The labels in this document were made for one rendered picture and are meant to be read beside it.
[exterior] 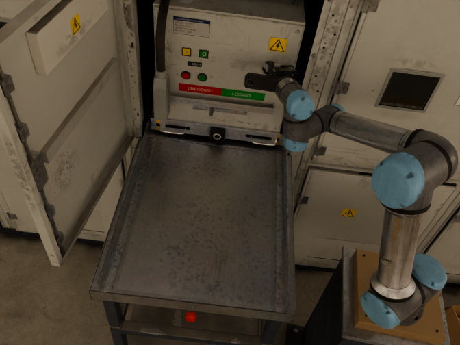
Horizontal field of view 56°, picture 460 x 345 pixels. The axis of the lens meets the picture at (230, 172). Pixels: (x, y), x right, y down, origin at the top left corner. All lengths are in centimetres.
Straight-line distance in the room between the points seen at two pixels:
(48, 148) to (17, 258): 140
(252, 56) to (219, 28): 15
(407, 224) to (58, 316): 172
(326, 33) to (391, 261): 72
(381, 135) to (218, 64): 64
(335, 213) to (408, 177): 106
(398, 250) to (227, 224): 59
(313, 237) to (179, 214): 87
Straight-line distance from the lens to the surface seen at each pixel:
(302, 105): 123
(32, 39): 108
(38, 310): 237
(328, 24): 144
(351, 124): 130
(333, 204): 199
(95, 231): 236
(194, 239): 146
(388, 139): 122
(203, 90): 163
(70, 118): 129
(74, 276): 242
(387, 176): 104
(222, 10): 148
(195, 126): 173
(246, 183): 163
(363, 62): 150
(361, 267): 159
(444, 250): 239
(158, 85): 152
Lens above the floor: 206
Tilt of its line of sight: 47 degrees down
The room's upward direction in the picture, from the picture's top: 8 degrees clockwise
